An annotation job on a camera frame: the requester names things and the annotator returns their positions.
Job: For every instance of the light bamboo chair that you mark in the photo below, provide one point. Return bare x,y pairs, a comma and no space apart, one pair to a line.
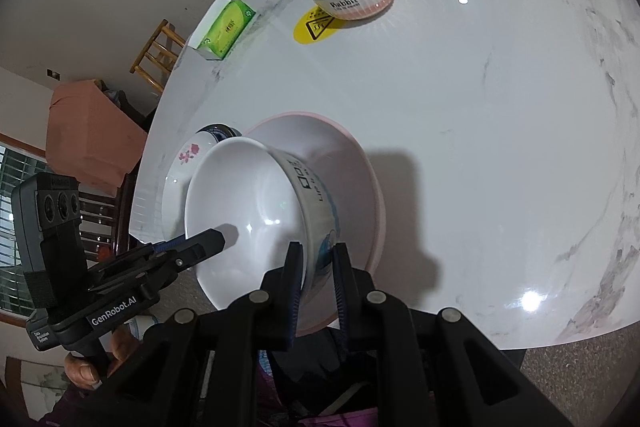
148,47

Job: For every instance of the white plate with pink flower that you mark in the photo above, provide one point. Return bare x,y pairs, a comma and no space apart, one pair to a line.
180,172

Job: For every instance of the round yellow warning sticker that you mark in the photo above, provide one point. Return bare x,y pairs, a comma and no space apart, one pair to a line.
312,29

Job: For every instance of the blue floral plate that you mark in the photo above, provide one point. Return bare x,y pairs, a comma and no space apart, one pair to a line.
220,132

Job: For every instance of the small black wall plaque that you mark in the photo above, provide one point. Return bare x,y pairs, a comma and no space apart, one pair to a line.
53,74

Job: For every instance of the white bowl with blue base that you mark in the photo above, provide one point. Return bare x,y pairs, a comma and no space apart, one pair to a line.
235,197

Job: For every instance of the dark slatted wooden chair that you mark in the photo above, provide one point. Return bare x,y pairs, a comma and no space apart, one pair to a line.
123,217

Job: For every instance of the person's purple clothing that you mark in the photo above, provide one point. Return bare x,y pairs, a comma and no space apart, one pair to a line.
345,419

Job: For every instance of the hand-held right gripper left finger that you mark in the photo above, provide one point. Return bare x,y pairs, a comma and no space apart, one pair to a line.
296,297

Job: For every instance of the person's left hand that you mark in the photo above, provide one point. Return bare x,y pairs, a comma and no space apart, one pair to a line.
80,372

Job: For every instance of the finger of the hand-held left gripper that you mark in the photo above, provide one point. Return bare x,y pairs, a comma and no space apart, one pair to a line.
202,247
170,245

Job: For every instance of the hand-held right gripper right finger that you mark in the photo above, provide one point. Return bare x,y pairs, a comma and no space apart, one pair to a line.
341,302

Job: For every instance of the large pink bowl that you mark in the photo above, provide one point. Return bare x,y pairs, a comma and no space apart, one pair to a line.
360,187

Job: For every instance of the green tissue pack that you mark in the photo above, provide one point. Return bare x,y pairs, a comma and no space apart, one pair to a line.
227,27

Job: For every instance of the salmon orange cloth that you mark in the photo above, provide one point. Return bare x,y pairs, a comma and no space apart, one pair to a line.
90,137

